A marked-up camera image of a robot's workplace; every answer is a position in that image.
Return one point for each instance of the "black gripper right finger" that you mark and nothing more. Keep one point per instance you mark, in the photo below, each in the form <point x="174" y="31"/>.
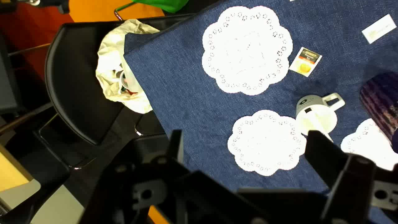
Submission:
<point x="348" y="181"/>

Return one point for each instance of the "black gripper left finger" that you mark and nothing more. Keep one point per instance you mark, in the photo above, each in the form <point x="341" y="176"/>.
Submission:
<point x="165" y="186"/>

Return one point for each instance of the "small white paper doily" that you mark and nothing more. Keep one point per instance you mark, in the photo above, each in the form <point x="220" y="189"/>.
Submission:
<point x="367" y="144"/>

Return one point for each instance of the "white mug with logo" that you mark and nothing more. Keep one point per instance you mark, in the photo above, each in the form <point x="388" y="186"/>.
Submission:
<point x="317" y="118"/>

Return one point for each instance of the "purple striped cup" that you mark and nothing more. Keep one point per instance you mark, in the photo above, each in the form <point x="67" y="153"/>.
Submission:
<point x="381" y="103"/>

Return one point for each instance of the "medium white paper doily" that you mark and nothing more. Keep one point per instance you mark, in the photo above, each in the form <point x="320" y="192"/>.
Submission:
<point x="265" y="143"/>

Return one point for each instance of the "blue denim cloth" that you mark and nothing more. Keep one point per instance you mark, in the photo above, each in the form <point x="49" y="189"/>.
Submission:
<point x="182" y="82"/>

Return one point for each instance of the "crumpled patterned white cloth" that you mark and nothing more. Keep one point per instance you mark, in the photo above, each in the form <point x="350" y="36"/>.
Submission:
<point x="112" y="69"/>

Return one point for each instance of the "black chair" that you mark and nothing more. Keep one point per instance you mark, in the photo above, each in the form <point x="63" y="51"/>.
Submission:
<point x="78" y="82"/>

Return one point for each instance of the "white paper sachet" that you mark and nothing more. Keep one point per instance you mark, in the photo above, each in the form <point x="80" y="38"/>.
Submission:
<point x="378" y="27"/>

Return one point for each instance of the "large white paper doily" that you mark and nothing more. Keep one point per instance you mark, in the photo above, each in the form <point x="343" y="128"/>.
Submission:
<point x="248" y="49"/>

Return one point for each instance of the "green fabric item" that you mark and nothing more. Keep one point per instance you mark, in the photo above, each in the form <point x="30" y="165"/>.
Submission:
<point x="162" y="3"/>

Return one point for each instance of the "orange panel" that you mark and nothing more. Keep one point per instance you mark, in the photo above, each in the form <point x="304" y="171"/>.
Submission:
<point x="95" y="8"/>

